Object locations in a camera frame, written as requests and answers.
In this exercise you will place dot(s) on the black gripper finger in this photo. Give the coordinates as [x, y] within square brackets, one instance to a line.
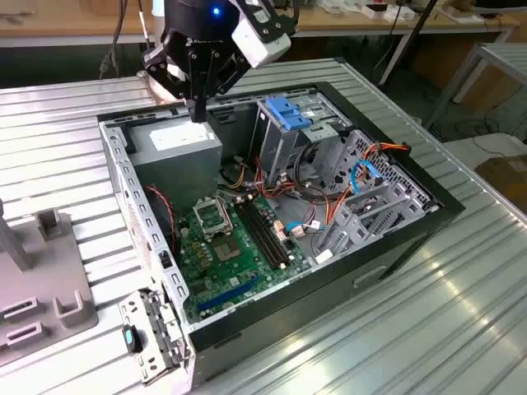
[224, 74]
[181, 78]

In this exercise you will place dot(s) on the grey metal disk bay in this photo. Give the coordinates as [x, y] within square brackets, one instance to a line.
[354, 238]

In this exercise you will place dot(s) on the blue plastic drive latch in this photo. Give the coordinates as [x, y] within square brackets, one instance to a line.
[288, 115]

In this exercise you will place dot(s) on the grey power supply unit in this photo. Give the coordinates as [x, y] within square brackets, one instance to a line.
[177, 164]

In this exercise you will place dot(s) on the grey metal optical drive cage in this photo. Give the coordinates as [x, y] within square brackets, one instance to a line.
[280, 152]

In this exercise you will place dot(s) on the wooden desk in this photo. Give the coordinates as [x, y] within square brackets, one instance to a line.
[74, 20]

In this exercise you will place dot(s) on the white box with dark lid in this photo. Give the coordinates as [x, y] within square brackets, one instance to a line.
[372, 10]

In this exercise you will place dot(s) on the black RAM slot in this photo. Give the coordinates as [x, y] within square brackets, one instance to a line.
[269, 234]
[276, 234]
[257, 234]
[264, 234]

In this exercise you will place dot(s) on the CPU socket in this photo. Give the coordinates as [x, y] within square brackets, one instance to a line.
[225, 250]

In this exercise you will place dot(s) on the plain white box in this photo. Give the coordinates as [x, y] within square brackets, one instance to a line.
[399, 14]

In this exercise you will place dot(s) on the green motherboard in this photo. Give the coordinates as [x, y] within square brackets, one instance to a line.
[243, 275]

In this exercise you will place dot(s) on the white paper label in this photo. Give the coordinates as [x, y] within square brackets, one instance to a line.
[325, 256]

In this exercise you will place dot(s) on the black stand pole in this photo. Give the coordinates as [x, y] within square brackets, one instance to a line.
[424, 16]

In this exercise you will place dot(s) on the blue expansion slot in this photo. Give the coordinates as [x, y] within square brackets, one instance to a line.
[228, 293]

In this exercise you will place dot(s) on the grey parts rack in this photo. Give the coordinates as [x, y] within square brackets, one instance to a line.
[45, 263]

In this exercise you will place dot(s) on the black open PC case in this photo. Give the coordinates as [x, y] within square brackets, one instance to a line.
[288, 325]

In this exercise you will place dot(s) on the black blue latch tab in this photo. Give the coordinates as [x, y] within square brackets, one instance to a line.
[131, 338]

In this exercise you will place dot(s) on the brown cardboard box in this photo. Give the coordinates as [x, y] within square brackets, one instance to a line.
[506, 173]

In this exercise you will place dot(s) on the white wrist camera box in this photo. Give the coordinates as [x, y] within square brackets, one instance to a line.
[259, 47]

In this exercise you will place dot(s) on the metal expansion slot bracket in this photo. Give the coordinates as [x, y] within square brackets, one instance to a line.
[152, 329]

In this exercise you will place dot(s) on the white metal table frame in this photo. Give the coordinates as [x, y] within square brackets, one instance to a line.
[506, 53]

